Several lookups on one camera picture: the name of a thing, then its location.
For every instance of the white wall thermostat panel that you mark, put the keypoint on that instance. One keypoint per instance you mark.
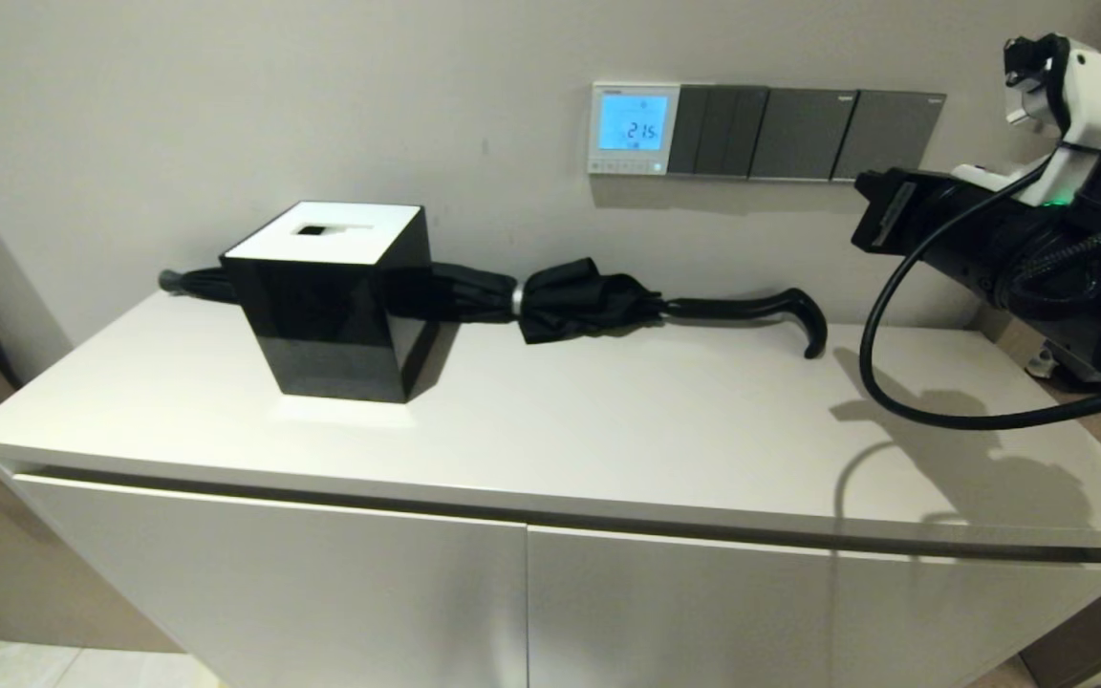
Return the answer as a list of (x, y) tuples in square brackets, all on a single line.
[(632, 124)]

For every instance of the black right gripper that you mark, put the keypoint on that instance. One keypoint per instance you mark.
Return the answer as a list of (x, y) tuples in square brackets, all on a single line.
[(952, 225)]

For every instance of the white sideboard cabinet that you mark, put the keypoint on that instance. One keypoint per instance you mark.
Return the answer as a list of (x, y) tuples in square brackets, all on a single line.
[(531, 440)]

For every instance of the grey single rocker switch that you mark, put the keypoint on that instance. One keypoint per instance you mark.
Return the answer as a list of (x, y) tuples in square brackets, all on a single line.
[(802, 134), (890, 129)]

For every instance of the black tissue box white top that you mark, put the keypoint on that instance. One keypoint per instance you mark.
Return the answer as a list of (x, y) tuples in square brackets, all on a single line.
[(331, 315)]

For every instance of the grey triple rocker switch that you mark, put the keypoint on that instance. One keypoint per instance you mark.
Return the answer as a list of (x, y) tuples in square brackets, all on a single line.
[(721, 131)]

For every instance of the small white floor object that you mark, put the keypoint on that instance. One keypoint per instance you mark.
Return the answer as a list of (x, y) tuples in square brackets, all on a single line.
[(1041, 363)]

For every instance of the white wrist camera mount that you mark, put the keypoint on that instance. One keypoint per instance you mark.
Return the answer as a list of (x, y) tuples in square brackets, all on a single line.
[(1090, 91)]

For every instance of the white cabinet door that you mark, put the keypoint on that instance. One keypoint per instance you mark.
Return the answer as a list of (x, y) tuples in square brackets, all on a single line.
[(321, 592), (751, 621)]

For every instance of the black folded umbrella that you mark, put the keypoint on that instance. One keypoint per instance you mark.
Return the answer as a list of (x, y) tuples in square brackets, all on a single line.
[(579, 301)]

